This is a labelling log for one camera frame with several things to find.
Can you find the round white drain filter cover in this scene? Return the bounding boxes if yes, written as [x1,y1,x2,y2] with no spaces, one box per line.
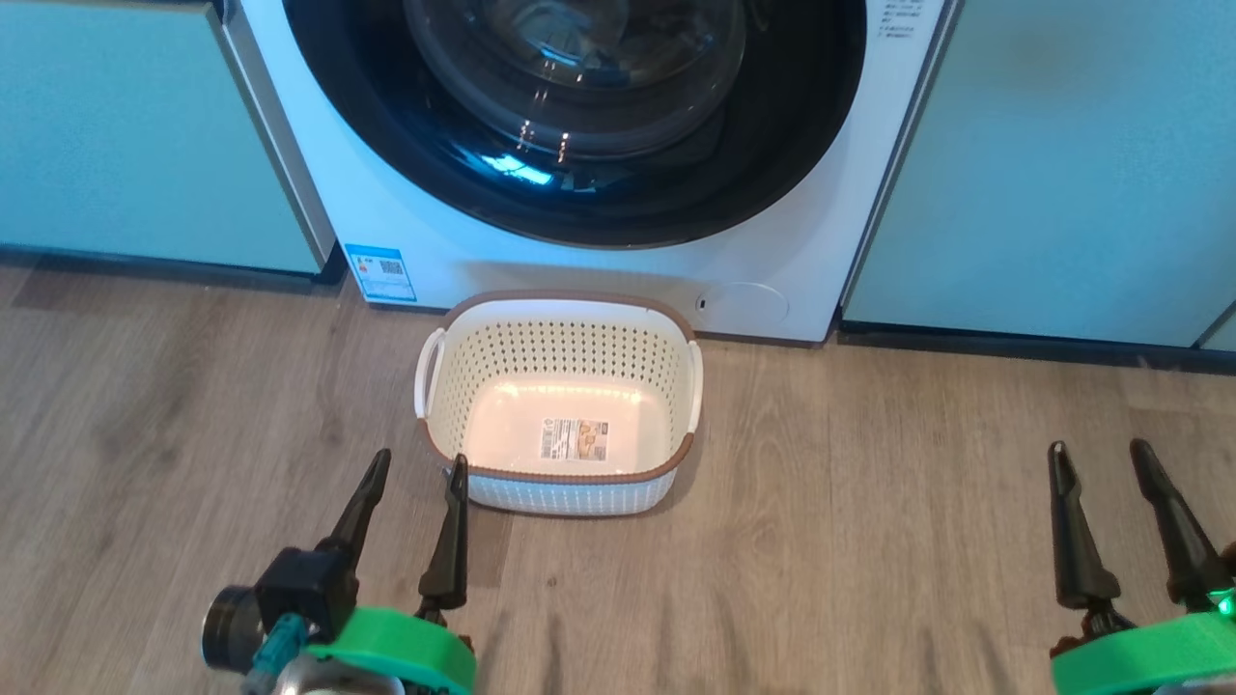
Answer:
[697,282,790,334]

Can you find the camera cable with teal plug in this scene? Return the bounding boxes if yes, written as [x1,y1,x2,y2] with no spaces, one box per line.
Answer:
[239,616,312,695]

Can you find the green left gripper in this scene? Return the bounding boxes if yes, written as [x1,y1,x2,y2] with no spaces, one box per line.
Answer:
[309,449,477,695]

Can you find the pale green cabinet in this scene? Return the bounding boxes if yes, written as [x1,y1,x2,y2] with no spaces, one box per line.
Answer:
[1197,301,1236,353]
[842,0,1236,348]
[0,0,334,276]

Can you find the white front-load washing machine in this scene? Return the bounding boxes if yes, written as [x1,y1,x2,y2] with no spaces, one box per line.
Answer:
[224,0,962,344]

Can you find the dark cabinet kickboard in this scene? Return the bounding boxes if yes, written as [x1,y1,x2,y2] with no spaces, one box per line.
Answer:
[0,243,347,296]
[835,320,1236,374]

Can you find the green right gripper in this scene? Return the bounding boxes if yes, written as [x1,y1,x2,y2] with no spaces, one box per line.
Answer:
[1048,439,1236,695]

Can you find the cream perforated laundry basket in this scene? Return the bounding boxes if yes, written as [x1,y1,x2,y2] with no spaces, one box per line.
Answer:
[414,290,704,516]

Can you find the rectangular basket product label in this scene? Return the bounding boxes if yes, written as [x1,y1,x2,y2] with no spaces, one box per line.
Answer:
[539,418,609,462]

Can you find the round black glass washer door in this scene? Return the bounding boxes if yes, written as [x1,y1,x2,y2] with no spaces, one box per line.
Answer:
[283,0,867,250]

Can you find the blue energy label sticker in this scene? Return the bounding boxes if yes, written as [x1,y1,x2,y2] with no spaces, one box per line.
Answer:
[345,243,418,303]

